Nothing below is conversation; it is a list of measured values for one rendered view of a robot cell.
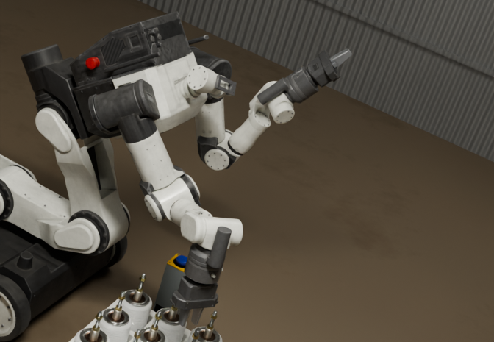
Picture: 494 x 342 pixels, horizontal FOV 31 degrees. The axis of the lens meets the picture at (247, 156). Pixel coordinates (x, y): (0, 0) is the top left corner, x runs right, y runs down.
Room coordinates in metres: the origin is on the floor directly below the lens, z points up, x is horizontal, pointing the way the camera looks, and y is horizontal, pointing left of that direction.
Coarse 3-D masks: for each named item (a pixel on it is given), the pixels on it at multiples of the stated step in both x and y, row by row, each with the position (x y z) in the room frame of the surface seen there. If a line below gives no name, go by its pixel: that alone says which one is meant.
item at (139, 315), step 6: (150, 300) 2.16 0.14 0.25; (126, 306) 2.10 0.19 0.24; (132, 306) 2.10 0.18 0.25; (144, 306) 2.12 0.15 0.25; (150, 306) 2.13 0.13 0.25; (126, 312) 2.10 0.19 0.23; (132, 312) 2.10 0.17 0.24; (138, 312) 2.10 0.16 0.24; (144, 312) 2.11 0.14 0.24; (132, 318) 2.10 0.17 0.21; (138, 318) 2.10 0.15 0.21; (144, 318) 2.12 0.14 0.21; (132, 324) 2.10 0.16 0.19; (138, 324) 2.11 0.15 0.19; (144, 324) 2.12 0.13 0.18; (132, 330) 2.10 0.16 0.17
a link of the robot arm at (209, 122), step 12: (204, 108) 2.46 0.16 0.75; (216, 108) 2.47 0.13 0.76; (204, 120) 2.47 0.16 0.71; (216, 120) 2.47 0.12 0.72; (204, 132) 2.47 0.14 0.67; (216, 132) 2.48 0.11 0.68; (228, 132) 2.56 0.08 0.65; (204, 144) 2.46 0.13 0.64; (216, 144) 2.47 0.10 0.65; (204, 156) 2.46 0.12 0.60; (216, 156) 2.46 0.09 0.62; (228, 156) 2.46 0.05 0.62; (216, 168) 2.46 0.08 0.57
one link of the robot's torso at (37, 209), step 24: (24, 168) 2.47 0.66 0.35; (0, 192) 2.34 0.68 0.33; (24, 192) 2.36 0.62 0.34; (48, 192) 2.41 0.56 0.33; (0, 216) 2.34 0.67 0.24; (24, 216) 2.33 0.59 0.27; (48, 216) 2.31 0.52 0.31; (48, 240) 2.28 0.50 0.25; (72, 240) 2.23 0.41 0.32; (96, 240) 2.21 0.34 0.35
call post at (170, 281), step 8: (168, 272) 2.27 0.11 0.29; (176, 272) 2.26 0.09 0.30; (168, 280) 2.27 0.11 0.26; (176, 280) 2.26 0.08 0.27; (160, 288) 2.27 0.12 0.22; (168, 288) 2.27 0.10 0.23; (176, 288) 2.26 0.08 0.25; (160, 296) 2.27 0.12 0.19; (168, 296) 2.26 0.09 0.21; (160, 304) 2.27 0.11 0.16; (168, 304) 2.26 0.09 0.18
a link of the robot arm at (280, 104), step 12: (276, 84) 2.45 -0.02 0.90; (288, 84) 2.46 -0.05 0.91; (264, 96) 2.44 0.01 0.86; (276, 96) 2.46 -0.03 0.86; (288, 96) 2.46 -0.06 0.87; (300, 96) 2.46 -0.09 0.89; (276, 108) 2.43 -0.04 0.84; (288, 108) 2.44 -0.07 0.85; (276, 120) 2.43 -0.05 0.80; (288, 120) 2.46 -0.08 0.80
